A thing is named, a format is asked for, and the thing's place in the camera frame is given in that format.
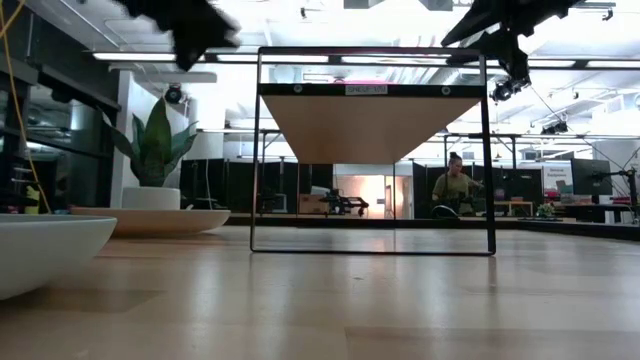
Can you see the person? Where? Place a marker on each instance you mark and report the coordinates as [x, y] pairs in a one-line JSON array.
[[452, 187]]

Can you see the pale green plate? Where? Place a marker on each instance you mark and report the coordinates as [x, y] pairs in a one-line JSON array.
[[45, 250]]

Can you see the black background monitor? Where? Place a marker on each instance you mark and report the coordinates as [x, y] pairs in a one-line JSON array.
[[592, 177]]

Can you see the black aluminium rig frame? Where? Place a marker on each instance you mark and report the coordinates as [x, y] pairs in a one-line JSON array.
[[575, 227]]

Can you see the white sign board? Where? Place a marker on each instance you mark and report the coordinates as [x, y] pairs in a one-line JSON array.
[[557, 177]]

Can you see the black ceiling-mounted camera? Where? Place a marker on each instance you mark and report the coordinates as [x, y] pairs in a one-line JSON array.
[[555, 128], [173, 94]]

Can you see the green snake plant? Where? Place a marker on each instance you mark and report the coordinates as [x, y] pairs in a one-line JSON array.
[[155, 145]]

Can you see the wooden background table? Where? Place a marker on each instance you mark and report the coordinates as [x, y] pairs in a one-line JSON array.
[[515, 203]]

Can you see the beige plate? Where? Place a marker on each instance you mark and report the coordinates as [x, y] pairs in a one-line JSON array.
[[160, 222]]

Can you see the black partition wall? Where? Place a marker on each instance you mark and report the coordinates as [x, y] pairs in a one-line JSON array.
[[235, 185]]

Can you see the black background cart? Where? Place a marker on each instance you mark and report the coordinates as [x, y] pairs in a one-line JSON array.
[[345, 202]]

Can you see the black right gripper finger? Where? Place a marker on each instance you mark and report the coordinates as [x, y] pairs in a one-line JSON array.
[[482, 41], [467, 27]]

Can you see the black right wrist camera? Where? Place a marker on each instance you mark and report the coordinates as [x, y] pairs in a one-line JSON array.
[[510, 89]]

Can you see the white shelf label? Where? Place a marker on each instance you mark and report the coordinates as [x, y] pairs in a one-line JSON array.
[[366, 90]]

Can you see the small background potted plant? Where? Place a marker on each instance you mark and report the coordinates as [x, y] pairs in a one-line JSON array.
[[545, 210]]

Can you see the white plant pot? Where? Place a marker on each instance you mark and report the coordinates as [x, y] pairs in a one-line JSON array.
[[150, 198]]

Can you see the dark shelving unit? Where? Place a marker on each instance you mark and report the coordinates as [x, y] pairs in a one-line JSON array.
[[75, 125]]

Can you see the wooden shelf black metal frame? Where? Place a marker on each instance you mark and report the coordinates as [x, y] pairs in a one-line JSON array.
[[370, 125]]

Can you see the cardboard box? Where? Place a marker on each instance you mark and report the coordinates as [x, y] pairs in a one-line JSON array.
[[312, 205]]

